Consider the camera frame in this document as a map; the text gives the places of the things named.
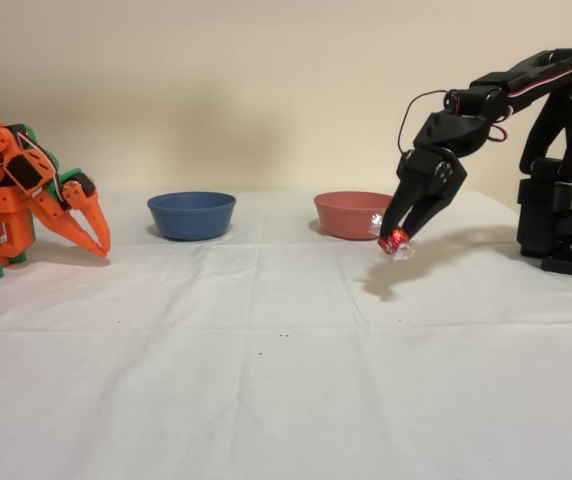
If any red bowl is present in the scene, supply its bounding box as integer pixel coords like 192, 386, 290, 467
313, 191, 397, 241

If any white table cloth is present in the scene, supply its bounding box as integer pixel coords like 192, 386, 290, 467
0, 187, 572, 480

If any red candy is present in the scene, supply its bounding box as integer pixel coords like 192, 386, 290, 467
368, 210, 416, 262

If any blue bowl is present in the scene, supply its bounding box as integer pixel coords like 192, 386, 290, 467
146, 192, 238, 242

